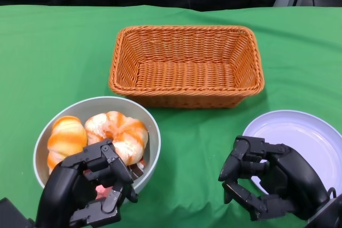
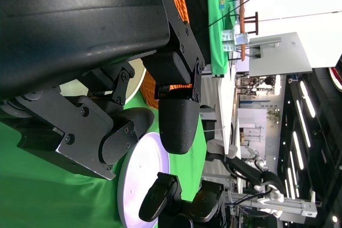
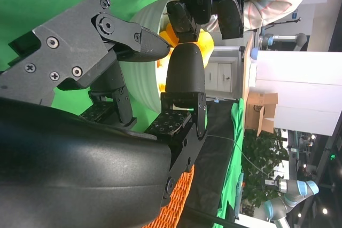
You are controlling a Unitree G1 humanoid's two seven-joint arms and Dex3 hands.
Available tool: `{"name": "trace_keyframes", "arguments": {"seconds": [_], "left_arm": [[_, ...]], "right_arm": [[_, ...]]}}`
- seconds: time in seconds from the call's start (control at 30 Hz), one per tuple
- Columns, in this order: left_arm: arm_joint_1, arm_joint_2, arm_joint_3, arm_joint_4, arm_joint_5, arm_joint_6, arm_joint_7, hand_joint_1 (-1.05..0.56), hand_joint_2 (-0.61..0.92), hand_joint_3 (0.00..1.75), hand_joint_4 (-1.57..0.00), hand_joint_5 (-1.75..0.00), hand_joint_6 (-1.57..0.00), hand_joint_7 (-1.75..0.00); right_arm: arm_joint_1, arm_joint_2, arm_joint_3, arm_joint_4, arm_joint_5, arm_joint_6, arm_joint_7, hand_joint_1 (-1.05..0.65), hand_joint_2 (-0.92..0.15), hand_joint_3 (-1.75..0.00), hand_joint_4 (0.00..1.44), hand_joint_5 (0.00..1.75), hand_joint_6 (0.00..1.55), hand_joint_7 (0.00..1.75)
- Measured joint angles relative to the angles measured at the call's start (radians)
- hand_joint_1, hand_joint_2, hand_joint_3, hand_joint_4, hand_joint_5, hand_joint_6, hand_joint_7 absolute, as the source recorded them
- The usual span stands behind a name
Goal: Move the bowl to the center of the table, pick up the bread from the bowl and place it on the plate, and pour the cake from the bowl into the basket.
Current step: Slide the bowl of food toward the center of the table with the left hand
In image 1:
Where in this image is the chocolate layered cake slice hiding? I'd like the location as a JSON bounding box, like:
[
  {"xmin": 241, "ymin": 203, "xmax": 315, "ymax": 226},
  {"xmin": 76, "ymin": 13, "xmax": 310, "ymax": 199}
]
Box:
[{"xmin": 130, "ymin": 161, "xmax": 147, "ymax": 180}]

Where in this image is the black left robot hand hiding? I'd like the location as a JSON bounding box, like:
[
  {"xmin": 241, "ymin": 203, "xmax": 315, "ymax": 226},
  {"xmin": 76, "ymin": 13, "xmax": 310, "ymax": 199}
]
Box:
[{"xmin": 34, "ymin": 138, "xmax": 139, "ymax": 228}]

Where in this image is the pale grey-green bowl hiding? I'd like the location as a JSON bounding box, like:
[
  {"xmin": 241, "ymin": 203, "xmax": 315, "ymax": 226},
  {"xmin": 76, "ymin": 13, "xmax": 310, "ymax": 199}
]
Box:
[{"xmin": 33, "ymin": 96, "xmax": 162, "ymax": 205}]

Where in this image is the pink cake with cherry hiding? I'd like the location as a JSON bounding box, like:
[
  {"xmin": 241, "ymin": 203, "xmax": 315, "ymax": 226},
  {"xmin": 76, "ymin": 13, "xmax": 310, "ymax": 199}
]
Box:
[{"xmin": 95, "ymin": 184, "xmax": 112, "ymax": 200}]

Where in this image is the ring-shaped orange striped bread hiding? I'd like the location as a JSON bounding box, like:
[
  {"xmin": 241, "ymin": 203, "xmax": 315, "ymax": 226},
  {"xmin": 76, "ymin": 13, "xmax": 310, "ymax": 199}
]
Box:
[{"xmin": 84, "ymin": 111, "xmax": 149, "ymax": 166}]

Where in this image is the oblong orange striped bread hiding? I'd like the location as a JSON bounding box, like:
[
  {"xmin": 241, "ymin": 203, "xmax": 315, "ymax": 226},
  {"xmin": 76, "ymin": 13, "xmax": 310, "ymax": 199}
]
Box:
[{"xmin": 47, "ymin": 115, "xmax": 88, "ymax": 175}]

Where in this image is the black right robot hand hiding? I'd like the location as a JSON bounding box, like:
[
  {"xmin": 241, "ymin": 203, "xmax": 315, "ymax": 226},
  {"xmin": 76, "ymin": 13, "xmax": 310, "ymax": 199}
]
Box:
[{"xmin": 218, "ymin": 135, "xmax": 331, "ymax": 222}]

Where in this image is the orange wicker basket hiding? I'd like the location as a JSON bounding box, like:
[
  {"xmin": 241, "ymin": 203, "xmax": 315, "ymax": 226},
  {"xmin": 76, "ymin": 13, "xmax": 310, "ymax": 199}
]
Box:
[{"xmin": 108, "ymin": 25, "xmax": 265, "ymax": 109}]

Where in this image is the green tablecloth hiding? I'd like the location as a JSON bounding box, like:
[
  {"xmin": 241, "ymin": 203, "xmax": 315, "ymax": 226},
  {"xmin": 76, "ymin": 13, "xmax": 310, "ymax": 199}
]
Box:
[{"xmin": 0, "ymin": 4, "xmax": 342, "ymax": 228}]

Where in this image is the lavender plate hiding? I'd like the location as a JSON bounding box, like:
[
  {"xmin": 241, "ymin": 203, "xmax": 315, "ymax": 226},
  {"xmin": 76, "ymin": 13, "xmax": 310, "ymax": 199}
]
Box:
[{"xmin": 242, "ymin": 109, "xmax": 342, "ymax": 199}]

